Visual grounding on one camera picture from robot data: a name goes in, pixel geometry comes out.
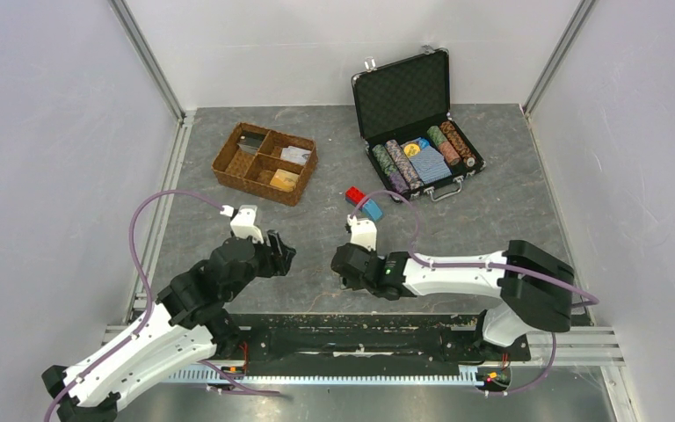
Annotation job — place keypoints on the brown wicker divided basket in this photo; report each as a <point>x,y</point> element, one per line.
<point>251,174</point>

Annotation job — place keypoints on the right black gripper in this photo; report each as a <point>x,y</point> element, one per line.
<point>347,283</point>

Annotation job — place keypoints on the yellow dealer button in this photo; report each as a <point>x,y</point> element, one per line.
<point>411,149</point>

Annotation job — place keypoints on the brown poker chip row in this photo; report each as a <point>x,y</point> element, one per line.
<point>460,145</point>

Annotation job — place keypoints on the gold credit card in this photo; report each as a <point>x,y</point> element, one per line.
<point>284,180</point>

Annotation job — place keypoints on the black poker chip case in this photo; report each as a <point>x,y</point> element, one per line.
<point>400,101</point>

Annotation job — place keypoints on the purple poker chip row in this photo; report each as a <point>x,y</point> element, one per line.
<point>403,164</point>

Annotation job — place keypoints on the red toy brick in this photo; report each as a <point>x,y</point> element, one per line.
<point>354,196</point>

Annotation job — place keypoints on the blue playing card deck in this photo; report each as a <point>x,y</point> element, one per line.
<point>430,165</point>

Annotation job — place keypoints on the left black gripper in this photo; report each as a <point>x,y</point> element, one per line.
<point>282,258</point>

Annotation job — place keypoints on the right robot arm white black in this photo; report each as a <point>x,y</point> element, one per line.
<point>534,287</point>

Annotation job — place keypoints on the blue toy brick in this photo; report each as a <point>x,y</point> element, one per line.
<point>372,210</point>

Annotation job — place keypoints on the green pink chip row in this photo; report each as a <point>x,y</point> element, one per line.
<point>444,146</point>

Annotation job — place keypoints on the green poker chip row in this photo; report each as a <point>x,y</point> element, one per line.
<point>390,169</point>

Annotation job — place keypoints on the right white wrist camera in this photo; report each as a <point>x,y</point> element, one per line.
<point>363,232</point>

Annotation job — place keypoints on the black cards in basket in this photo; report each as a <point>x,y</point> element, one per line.
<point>250,142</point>

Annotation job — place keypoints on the silver VIP cards stack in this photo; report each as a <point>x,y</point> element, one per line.
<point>292,158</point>

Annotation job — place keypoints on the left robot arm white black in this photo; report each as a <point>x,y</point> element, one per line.
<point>187,323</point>

